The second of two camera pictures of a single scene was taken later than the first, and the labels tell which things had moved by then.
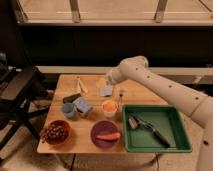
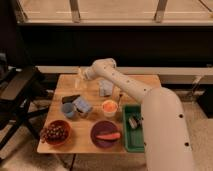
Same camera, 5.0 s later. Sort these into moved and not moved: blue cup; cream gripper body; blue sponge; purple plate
Moved: cream gripper body
Not moved: purple plate; blue sponge; blue cup
